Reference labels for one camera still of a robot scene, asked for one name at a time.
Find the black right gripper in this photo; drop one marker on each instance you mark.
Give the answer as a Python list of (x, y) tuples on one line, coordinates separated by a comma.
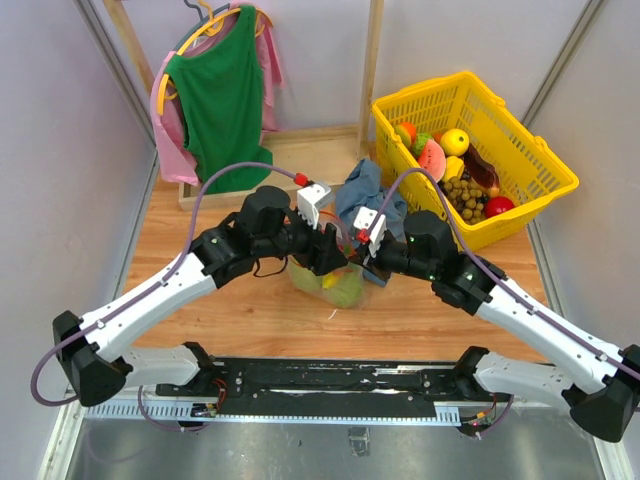
[(373, 264)]

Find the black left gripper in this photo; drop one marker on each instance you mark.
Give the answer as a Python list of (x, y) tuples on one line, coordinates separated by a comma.
[(321, 253)]

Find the cherry tomato branch toy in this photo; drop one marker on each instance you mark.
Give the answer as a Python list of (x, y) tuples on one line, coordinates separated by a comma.
[(345, 246)]

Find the green cabbage toy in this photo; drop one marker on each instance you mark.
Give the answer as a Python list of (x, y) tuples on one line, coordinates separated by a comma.
[(344, 291), (305, 280)]

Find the yellow banana toy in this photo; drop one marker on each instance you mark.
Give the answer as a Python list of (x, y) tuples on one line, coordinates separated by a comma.
[(330, 280)]

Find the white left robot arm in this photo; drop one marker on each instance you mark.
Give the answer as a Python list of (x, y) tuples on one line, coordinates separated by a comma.
[(98, 355)]

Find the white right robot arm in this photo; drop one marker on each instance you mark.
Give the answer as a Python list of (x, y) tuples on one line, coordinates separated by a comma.
[(596, 382)]

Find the green tank top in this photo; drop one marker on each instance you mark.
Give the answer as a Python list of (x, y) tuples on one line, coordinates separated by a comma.
[(221, 94)]

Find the blue crumpled cloth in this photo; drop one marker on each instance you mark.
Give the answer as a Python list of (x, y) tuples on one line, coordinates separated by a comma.
[(363, 187)]

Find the wooden clothes rack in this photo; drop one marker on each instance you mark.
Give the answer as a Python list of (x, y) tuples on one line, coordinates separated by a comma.
[(328, 153)]

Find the watermelon slice toy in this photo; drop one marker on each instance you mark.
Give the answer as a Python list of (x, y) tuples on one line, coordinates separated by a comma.
[(433, 160)]

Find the yellow bell pepper toy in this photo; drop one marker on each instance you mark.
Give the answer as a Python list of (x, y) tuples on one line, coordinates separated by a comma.
[(454, 168)]

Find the red apple toy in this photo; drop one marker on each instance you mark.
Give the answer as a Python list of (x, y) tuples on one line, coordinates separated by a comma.
[(498, 205)]

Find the green custard apple toy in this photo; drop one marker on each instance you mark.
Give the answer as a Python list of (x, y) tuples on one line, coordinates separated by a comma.
[(420, 143)]

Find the yellow plastic basket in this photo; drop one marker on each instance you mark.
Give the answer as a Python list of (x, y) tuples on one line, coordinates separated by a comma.
[(530, 173)]

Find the orange peach toy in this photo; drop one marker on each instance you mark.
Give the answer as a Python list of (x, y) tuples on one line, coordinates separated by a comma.
[(407, 133)]

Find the yellow lemon toy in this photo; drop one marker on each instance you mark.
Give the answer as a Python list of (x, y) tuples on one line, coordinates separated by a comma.
[(454, 142)]

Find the pink shirt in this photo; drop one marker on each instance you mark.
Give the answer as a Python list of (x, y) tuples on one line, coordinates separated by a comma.
[(177, 165)]

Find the grey clothes hanger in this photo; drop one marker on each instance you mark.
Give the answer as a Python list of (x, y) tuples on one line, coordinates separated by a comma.
[(203, 14)]

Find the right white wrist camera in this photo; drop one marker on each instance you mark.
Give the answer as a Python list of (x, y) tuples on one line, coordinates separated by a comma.
[(370, 227)]

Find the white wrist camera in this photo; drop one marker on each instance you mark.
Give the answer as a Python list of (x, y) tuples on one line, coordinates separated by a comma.
[(370, 227), (311, 200)]

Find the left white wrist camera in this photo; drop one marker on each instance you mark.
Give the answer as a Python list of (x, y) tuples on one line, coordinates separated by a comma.
[(311, 200)]

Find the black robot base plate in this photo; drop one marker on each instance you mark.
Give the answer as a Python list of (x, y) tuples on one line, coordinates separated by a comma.
[(323, 389)]

